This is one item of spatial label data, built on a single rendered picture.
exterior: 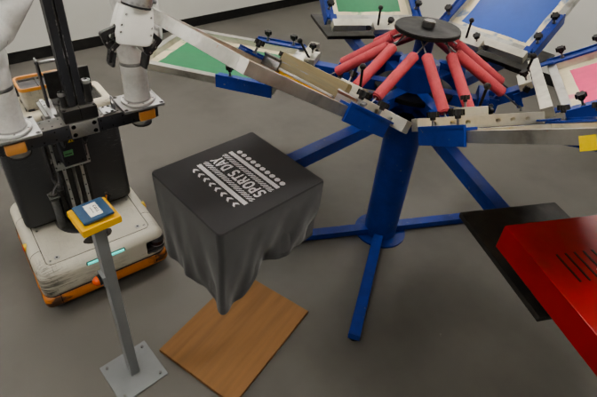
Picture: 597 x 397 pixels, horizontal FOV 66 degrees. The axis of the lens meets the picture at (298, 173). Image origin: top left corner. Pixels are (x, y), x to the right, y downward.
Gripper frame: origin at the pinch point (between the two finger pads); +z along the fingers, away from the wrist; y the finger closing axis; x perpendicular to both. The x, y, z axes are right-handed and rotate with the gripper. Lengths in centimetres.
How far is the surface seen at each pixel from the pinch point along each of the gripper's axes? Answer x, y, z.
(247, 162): -5, -58, 39
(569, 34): -30, -482, -50
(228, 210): 14, -36, 45
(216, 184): -1, -41, 44
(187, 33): 2.3, -14.7, -10.3
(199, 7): -380, -289, 45
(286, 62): -14, -74, 0
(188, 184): -7, -34, 46
